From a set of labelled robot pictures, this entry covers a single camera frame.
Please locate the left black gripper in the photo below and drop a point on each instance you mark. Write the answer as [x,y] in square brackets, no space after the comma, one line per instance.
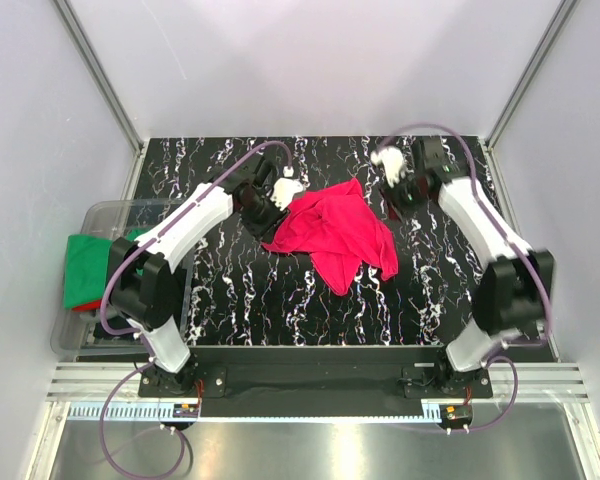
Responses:
[263,231]

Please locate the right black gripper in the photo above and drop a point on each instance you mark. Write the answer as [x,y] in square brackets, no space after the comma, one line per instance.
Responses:
[390,195]

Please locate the pink t shirt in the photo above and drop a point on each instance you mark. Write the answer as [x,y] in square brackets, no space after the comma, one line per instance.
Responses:
[338,230]

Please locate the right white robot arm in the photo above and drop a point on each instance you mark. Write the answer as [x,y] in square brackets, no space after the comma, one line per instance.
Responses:
[513,294]

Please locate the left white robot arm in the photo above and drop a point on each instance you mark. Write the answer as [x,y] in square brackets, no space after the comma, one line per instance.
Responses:
[141,281]

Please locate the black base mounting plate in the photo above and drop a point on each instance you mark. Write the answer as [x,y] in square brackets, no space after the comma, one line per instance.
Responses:
[364,401]

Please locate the green t shirt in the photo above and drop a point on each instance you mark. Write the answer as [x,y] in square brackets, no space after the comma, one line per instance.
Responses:
[85,271]

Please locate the red t shirt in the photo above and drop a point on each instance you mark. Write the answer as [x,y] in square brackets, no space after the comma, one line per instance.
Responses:
[89,306]

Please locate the clear plastic bin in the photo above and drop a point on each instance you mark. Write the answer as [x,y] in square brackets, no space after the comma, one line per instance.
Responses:
[81,334]

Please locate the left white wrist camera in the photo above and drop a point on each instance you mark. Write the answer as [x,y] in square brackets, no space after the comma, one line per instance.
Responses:
[286,188]

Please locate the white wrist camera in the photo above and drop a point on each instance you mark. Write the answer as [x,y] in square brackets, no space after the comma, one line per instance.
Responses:
[392,161]
[286,188]

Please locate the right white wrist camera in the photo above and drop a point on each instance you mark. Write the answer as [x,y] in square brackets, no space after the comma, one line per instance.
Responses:
[392,161]

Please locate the left aluminium frame post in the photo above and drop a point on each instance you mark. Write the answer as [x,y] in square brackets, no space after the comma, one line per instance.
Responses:
[89,56]

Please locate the aluminium frame post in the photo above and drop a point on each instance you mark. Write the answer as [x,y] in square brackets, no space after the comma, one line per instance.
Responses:
[540,54]
[89,56]

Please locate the white slotted cable duct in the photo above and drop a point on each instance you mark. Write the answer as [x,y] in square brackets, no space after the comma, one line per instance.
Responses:
[170,412]

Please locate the right aluminium frame post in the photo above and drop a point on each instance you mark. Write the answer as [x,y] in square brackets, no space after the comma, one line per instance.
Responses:
[540,54]

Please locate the aluminium front rail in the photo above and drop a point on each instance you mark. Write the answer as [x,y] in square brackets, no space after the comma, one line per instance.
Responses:
[532,382]

